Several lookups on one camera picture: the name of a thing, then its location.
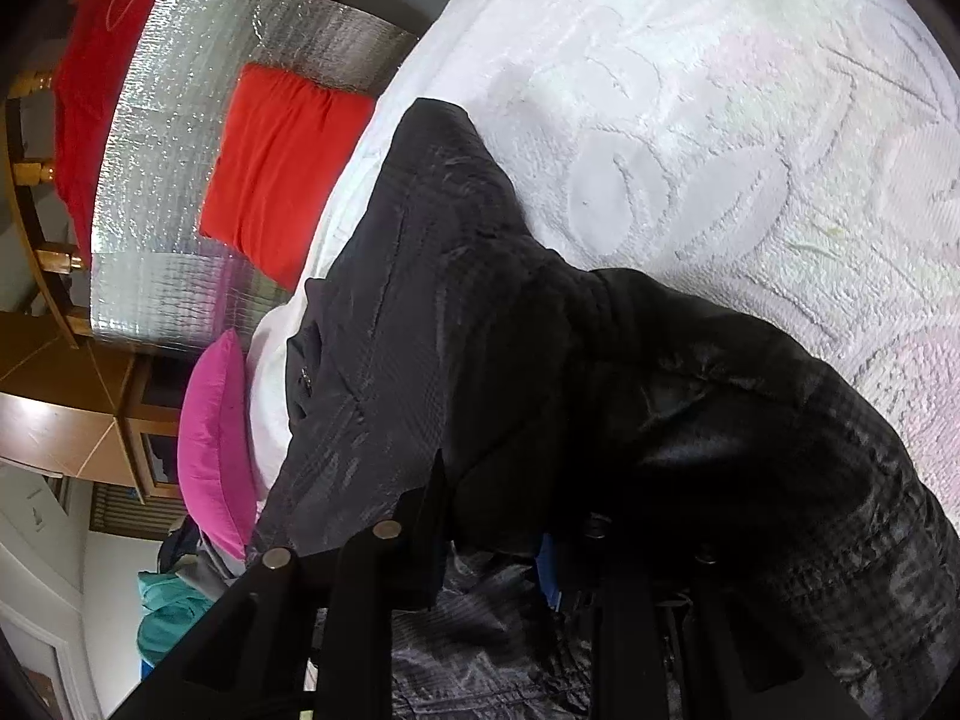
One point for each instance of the red hanging cloth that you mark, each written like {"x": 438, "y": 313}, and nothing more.
{"x": 97, "y": 90}

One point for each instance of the black denim jeans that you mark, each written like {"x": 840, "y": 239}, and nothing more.
{"x": 450, "y": 315}

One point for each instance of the wooden cabinet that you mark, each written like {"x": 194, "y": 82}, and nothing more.
{"x": 60, "y": 427}

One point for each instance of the silver foil sheet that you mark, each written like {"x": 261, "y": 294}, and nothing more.
{"x": 187, "y": 90}

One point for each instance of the teal cloth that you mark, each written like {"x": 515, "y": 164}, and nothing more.
{"x": 169, "y": 615}

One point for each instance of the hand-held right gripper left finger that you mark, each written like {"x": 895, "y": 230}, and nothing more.
{"x": 420, "y": 555}

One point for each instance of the pink pillow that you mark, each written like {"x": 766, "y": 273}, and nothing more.
{"x": 214, "y": 435}

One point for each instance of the white textured blanket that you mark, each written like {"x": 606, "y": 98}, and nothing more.
{"x": 675, "y": 127}

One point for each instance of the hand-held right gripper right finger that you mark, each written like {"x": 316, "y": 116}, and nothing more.
{"x": 622, "y": 652}

